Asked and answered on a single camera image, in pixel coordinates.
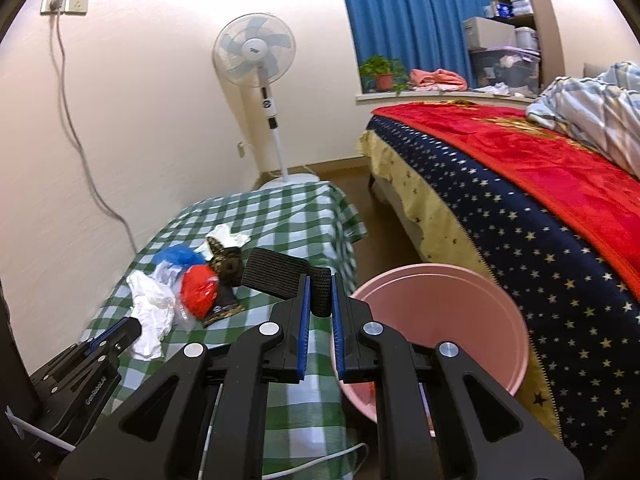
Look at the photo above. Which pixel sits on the white window sill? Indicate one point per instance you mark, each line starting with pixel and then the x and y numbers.
pixel 380 96

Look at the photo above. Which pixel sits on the clear lidded storage bin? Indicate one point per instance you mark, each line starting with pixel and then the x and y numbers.
pixel 505 70

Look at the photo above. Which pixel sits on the red blanket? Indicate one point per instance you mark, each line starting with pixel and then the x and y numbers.
pixel 525 160

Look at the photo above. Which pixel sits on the white cloth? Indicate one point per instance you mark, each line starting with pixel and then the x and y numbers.
pixel 505 90

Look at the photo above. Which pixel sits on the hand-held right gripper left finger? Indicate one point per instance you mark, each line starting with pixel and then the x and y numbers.
pixel 301 330

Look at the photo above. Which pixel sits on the white wall outlet with plug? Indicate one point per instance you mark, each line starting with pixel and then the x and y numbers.
pixel 55 1

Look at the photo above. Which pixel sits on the white round container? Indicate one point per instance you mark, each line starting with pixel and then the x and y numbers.
pixel 526 39

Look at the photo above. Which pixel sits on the black ribbed sock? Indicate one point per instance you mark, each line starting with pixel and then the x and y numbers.
pixel 272 272

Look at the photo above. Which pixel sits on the blue plastic bag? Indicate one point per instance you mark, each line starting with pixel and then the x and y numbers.
pixel 175 257

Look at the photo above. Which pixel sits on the pink cloth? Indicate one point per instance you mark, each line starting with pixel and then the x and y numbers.
pixel 437 79

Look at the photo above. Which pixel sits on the grey storage box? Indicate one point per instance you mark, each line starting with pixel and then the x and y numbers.
pixel 487 34

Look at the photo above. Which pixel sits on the red plastic bag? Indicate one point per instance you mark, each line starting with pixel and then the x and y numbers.
pixel 197 287

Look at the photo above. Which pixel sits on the white standing fan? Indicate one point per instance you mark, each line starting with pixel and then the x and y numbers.
pixel 252 50

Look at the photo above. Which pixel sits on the pink plastic bin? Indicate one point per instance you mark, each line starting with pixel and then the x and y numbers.
pixel 450 320

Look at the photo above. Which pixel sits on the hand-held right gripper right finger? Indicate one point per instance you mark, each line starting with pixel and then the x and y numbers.
pixel 339 330

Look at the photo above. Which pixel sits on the blue plaid quilt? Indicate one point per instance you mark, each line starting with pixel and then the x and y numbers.
pixel 590 110

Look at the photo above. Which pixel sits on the blue curtain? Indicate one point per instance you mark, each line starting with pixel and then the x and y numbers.
pixel 400 10

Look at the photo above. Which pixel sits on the cream crumpled cloth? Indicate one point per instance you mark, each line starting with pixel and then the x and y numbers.
pixel 227 235

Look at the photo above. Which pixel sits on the potted green plant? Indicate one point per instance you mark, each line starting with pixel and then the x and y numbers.
pixel 384 79

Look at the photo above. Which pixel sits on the navy star blanket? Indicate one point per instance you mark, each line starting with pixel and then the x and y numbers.
pixel 525 260

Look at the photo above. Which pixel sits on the grey headboard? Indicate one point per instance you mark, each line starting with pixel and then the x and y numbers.
pixel 595 71

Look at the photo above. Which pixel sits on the dark patterned snack packet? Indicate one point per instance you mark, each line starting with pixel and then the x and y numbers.
pixel 226 272

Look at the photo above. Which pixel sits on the yellow bed sheet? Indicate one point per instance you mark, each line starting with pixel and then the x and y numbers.
pixel 435 210

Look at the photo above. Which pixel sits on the green checkered tablecloth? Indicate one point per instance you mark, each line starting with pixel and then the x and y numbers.
pixel 280 220

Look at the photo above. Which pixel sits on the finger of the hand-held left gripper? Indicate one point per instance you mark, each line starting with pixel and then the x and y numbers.
pixel 112 334

